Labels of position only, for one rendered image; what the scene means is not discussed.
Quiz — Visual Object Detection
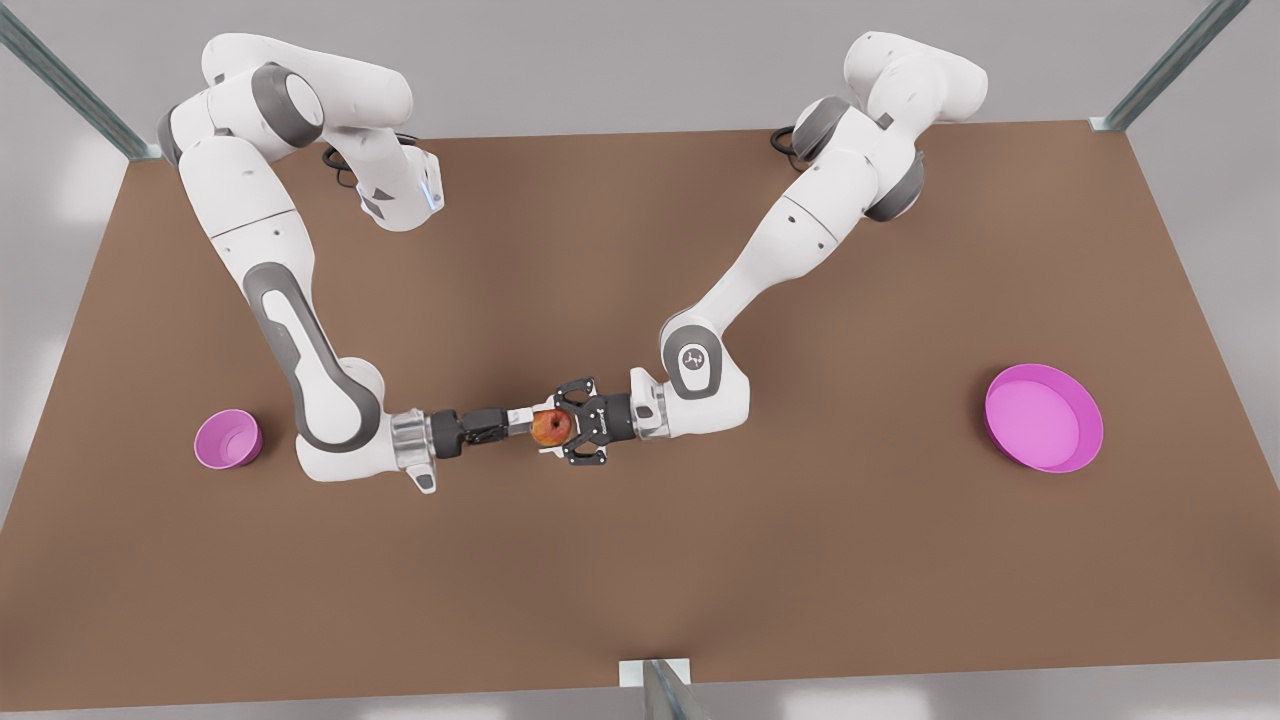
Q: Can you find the small pink bowl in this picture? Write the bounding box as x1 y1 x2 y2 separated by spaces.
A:
194 409 263 470

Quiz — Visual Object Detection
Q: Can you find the pink plate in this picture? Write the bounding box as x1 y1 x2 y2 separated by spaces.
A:
984 364 1104 474

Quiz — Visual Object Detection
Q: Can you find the silver frame post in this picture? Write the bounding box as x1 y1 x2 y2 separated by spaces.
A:
619 658 713 720
0 8 161 161
1090 0 1253 133

